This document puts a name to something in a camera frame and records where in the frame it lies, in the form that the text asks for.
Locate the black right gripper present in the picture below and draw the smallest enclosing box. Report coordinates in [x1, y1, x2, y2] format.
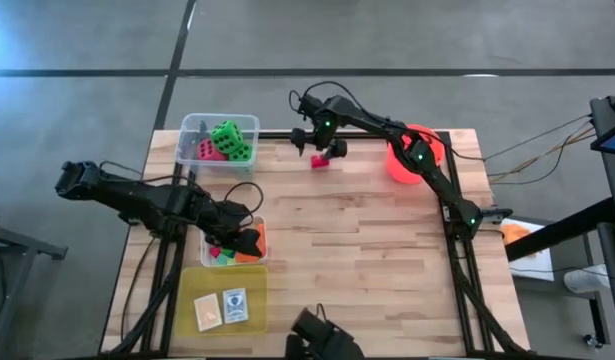
[290, 93, 357, 161]

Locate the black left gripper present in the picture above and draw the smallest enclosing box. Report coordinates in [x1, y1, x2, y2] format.
[205, 200, 264, 259]

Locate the blue playing card deck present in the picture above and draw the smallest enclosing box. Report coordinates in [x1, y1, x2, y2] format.
[222, 287, 250, 325]

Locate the green foam die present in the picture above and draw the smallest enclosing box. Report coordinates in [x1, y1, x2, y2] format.
[229, 143, 254, 163]
[210, 119, 245, 155]

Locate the orange playing card deck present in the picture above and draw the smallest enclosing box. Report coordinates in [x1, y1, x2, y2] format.
[193, 292, 224, 333]

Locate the orange pumpkin bucket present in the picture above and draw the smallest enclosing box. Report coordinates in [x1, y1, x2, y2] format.
[386, 124, 446, 185]

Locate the pink die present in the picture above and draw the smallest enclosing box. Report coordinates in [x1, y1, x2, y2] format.
[196, 138, 228, 162]

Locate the yellow translucent tray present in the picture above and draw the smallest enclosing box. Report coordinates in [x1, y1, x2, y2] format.
[174, 265, 270, 337]

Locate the white plastic bin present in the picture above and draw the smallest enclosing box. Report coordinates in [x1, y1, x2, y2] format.
[199, 215, 268, 268]

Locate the clear plastic container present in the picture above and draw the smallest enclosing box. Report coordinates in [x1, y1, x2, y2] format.
[175, 112, 261, 175]

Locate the orange object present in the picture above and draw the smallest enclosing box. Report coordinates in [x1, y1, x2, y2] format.
[500, 223, 533, 246]

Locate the white paper sheet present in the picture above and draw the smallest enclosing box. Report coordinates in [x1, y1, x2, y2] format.
[500, 217, 556, 282]

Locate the black equipment stand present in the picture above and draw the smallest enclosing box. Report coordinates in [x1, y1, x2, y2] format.
[504, 94, 615, 346]

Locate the tablet with blue screen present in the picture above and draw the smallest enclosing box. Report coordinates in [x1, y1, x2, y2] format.
[590, 122, 615, 156]

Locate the person's foot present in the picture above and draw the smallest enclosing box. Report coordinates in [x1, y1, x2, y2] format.
[562, 263, 611, 295]

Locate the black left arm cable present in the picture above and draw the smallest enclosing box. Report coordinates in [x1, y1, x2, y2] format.
[99, 159, 265, 229]

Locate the black metal table frame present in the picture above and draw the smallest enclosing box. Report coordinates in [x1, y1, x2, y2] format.
[100, 119, 533, 360]

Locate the black device with cable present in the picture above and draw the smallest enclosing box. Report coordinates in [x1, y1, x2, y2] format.
[285, 303, 366, 360]

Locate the thin cable bundle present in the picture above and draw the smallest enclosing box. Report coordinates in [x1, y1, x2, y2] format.
[486, 113, 596, 186]

